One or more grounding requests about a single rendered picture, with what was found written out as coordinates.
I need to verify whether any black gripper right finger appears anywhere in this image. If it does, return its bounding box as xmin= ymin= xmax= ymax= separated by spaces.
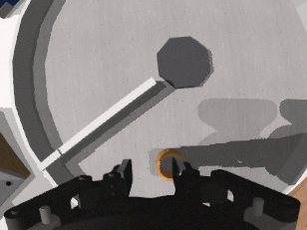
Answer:
xmin=169 ymin=157 xmax=301 ymax=230

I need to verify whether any bronze bushing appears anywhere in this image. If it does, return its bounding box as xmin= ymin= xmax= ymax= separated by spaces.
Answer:
xmin=156 ymin=148 xmax=184 ymax=181

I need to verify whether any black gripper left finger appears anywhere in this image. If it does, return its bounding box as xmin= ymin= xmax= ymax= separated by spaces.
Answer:
xmin=4 ymin=159 xmax=133 ymax=230

